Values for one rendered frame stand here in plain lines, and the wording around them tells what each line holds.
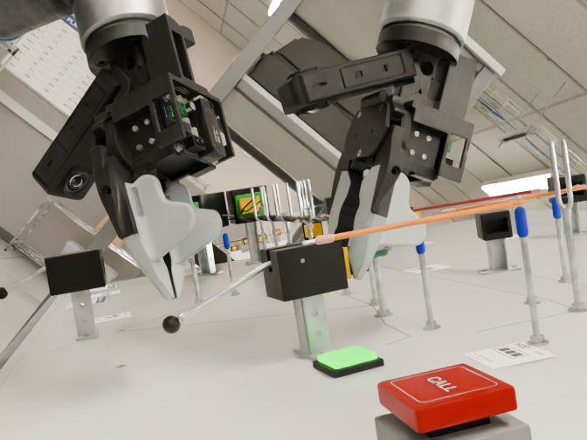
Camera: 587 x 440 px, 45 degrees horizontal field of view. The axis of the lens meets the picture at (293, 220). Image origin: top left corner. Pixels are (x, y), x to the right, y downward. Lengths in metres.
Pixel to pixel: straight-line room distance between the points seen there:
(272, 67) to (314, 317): 1.10
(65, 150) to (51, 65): 7.73
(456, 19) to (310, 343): 0.29
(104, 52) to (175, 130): 0.11
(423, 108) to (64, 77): 7.76
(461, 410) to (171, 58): 0.35
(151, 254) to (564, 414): 0.30
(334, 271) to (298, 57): 1.12
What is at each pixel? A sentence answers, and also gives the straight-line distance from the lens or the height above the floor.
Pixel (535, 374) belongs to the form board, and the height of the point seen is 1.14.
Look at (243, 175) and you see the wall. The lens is 8.08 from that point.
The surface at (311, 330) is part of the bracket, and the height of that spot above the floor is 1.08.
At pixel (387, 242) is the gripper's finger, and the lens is 0.56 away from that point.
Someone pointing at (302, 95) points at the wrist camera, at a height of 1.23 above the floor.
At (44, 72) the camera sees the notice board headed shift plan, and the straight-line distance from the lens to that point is 8.32.
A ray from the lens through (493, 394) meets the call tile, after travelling 0.34.
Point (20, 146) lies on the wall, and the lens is 8.24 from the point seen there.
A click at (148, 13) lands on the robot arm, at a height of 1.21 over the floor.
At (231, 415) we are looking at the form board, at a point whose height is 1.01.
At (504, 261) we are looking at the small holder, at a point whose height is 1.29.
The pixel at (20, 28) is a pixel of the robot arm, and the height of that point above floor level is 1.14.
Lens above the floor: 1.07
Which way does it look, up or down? 7 degrees up
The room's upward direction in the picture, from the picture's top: 37 degrees clockwise
